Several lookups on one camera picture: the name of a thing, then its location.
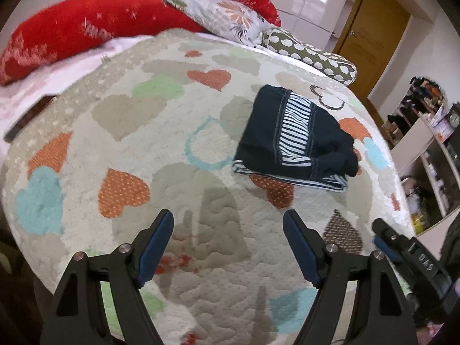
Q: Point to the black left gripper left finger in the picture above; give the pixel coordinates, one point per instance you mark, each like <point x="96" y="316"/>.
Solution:
<point x="77" y="314"/>

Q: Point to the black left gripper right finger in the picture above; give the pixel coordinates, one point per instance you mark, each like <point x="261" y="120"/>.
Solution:
<point x="380" y="313"/>

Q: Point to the dark navy striped pants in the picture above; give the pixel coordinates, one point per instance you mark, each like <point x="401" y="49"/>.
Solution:
<point x="289" y="138"/>

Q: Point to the cluttered white shelf unit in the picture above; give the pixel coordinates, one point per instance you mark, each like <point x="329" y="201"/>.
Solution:
<point x="425" y="150"/>

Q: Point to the small black clock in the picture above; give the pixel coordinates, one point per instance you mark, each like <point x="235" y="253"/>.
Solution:
<point x="454" y="118"/>

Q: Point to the heart patterned bed quilt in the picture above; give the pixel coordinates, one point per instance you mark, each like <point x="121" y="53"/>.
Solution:
<point x="156" y="127"/>

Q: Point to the olive white dotted pillow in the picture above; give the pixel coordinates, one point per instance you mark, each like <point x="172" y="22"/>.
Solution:
<point x="285" y="43"/>

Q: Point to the wooden door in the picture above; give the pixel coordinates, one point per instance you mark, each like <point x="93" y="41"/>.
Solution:
<point x="369" y="38"/>

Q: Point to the long red pillow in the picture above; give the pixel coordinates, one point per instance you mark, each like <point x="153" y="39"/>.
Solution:
<point x="74" y="26"/>

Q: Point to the grey floral pillow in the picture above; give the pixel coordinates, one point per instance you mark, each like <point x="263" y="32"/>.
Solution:
<point x="225" y="18"/>

